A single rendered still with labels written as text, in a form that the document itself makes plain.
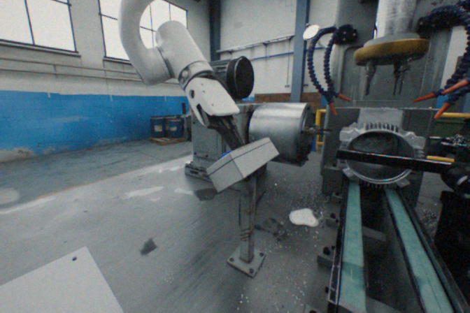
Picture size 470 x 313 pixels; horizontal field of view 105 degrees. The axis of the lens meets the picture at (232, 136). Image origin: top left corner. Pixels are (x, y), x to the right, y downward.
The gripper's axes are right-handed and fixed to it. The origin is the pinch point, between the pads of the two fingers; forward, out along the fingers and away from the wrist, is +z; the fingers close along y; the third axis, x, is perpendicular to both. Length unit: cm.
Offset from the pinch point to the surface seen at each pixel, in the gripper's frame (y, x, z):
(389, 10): 41, -42, -11
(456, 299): -1.7, -17.4, 33.6
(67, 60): 119, 355, -398
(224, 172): -8.6, -0.6, 5.2
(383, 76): 64, -34, 4
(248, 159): -4.5, -3.5, 5.4
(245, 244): -1.4, 11.3, 21.0
